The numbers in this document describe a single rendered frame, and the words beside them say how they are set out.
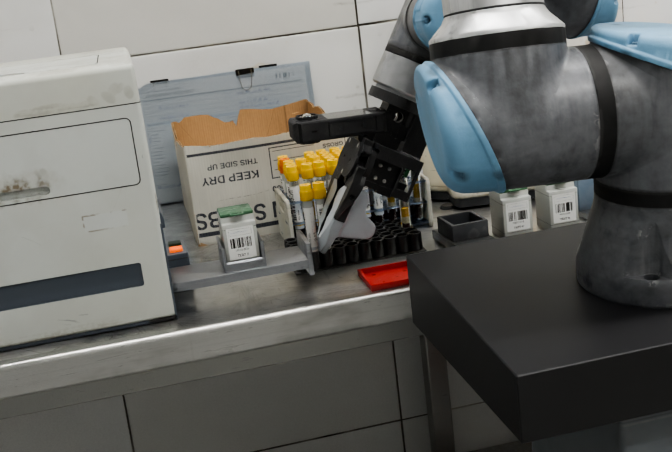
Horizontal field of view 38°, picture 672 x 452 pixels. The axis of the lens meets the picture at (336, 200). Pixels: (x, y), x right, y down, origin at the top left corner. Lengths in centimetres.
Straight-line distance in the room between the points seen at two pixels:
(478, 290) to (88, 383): 48
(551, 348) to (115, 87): 55
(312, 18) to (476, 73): 98
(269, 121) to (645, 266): 95
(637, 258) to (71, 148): 60
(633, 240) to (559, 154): 11
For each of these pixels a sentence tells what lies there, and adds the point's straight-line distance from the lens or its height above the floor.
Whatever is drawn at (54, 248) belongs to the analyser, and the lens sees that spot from 112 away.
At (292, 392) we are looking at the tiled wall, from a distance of 191.
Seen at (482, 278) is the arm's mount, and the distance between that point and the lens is 95.
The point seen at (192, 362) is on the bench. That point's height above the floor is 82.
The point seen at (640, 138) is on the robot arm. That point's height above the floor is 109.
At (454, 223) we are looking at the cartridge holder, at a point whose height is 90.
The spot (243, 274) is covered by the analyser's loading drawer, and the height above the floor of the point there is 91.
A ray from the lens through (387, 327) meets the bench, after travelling 119.
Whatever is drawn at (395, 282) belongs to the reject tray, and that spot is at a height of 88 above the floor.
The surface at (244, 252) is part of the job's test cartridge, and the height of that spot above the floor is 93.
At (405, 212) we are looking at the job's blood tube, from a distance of 129.
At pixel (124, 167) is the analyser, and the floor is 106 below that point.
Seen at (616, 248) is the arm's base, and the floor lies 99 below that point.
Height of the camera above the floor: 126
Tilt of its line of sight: 14 degrees down
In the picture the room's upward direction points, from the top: 7 degrees counter-clockwise
